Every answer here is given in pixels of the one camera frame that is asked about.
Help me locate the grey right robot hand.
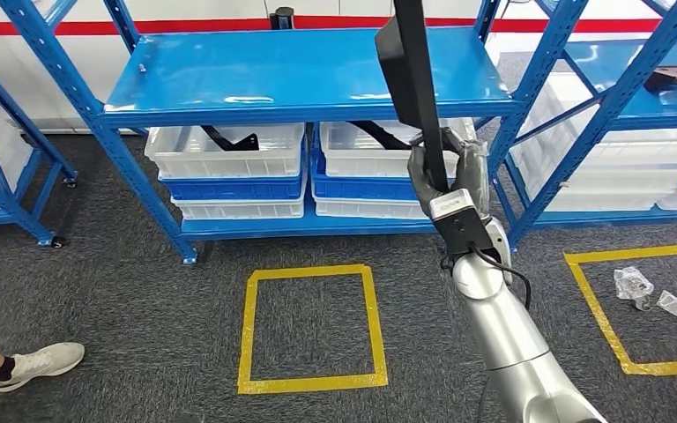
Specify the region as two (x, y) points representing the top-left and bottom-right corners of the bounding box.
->
(406, 127), (492, 220)

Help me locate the person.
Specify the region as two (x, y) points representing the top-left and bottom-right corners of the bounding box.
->
(0, 335), (87, 394)

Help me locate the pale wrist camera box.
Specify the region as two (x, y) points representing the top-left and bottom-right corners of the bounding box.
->
(428, 188), (501, 262)

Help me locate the black bracket part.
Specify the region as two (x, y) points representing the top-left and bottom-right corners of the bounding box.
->
(200, 124), (262, 153)
(346, 120), (413, 152)

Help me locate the black camera cable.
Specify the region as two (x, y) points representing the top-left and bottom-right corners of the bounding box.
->
(440, 244), (534, 423)

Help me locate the black cylindrical barrier post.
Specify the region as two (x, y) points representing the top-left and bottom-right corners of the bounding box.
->
(269, 5), (296, 32)

